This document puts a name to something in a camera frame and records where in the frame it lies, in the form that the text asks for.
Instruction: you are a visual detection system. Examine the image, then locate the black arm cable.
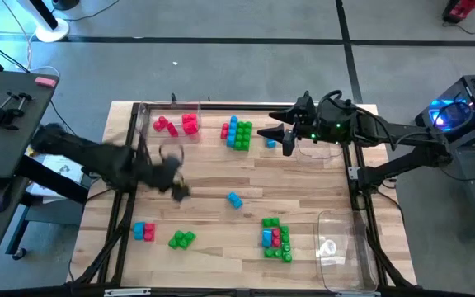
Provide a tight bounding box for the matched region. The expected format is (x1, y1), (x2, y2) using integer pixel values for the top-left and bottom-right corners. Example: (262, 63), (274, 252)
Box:
(315, 89), (428, 162)
(158, 144), (186, 166)

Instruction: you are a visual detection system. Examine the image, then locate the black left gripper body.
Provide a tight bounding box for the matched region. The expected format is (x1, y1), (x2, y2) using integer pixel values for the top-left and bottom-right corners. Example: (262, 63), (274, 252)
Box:
(138, 155), (183, 193)

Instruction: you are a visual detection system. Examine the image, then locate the black floor cable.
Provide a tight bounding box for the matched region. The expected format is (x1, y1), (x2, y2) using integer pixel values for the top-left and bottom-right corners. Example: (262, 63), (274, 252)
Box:
(68, 0), (120, 21)
(443, 21), (475, 36)

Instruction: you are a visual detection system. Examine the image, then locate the black metal table frame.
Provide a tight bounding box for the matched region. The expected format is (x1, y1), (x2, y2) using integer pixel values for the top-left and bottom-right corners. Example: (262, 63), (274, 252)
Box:
(70, 101), (420, 297)

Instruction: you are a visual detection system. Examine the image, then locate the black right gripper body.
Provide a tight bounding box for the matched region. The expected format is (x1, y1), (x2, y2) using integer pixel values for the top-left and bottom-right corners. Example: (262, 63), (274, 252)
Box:
(294, 98), (366, 144)

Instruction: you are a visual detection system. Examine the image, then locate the large green block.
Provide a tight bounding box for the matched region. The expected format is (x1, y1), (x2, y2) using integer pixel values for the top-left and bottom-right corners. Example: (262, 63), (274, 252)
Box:
(235, 120), (253, 152)

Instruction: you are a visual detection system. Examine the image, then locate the white cable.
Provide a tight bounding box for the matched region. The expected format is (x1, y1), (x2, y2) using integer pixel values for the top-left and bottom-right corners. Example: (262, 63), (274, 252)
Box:
(2, 0), (61, 78)

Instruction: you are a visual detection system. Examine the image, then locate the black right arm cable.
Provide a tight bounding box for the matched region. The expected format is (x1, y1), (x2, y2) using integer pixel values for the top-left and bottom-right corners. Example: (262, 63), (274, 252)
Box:
(315, 89), (428, 162)

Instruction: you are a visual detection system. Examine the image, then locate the white paper sheet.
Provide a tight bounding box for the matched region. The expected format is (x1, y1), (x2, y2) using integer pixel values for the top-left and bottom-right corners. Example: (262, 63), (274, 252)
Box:
(29, 152), (92, 199)

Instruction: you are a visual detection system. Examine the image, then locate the black clamp tool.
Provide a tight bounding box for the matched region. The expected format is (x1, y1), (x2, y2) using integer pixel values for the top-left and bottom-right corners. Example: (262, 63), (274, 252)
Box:
(0, 91), (35, 131)

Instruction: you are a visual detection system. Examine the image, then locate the black desk leg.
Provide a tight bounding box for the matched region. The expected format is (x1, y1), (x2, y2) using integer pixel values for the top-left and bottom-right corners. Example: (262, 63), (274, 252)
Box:
(4, 156), (88, 261)

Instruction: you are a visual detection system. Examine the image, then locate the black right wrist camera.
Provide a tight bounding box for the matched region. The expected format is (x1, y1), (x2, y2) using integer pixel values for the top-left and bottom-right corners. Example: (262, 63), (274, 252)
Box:
(281, 129), (297, 158)

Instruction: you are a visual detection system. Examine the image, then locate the black round base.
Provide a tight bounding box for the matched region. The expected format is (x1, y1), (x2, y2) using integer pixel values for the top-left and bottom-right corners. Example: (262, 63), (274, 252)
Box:
(51, 0), (81, 12)

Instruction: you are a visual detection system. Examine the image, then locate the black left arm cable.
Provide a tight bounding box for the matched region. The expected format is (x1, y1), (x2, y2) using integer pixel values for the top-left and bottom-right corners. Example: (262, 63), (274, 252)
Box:
(158, 144), (186, 166)

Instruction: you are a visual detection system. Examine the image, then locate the long blue block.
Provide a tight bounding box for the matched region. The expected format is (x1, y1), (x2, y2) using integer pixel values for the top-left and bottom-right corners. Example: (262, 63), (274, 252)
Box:
(227, 115), (239, 149)

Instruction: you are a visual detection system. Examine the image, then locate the red and black device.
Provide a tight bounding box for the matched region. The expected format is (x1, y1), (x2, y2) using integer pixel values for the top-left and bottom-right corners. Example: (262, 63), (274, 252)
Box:
(442, 0), (475, 24)

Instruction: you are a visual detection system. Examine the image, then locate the black desk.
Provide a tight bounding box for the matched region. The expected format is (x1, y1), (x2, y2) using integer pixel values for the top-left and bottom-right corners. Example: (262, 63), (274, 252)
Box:
(0, 70), (60, 281)

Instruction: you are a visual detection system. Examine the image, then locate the black computer case with lights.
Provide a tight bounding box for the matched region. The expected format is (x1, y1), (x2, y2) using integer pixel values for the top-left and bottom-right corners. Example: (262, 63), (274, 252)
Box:
(415, 73), (475, 137)

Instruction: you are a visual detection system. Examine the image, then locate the silver bracket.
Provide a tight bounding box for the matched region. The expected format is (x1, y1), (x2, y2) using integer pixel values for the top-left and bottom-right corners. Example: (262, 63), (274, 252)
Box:
(104, 287), (152, 297)
(335, 290), (381, 297)

